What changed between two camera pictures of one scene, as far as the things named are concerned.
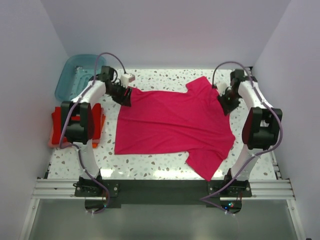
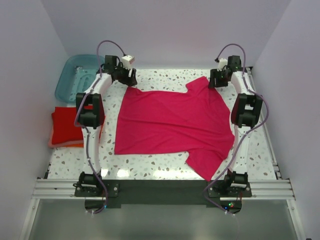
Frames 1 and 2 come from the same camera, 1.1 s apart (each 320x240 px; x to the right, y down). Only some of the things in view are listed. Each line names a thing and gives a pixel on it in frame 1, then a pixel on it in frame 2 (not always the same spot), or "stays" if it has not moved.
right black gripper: x=227 y=108 → x=214 y=74
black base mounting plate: x=102 y=195 stays
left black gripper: x=125 y=100 → x=129 y=81
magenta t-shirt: x=194 y=122 stays
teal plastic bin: x=74 y=72 stays
